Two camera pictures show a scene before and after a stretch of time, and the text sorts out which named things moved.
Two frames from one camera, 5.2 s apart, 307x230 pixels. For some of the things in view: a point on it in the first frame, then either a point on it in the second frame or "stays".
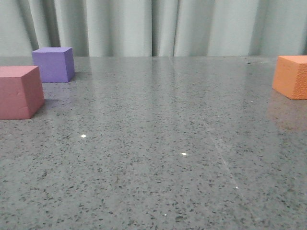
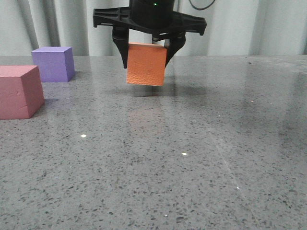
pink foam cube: x=21 y=93 stays
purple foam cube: x=56 y=64 stays
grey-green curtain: x=155 y=28 stays
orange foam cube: x=290 y=76 -> x=146 y=63
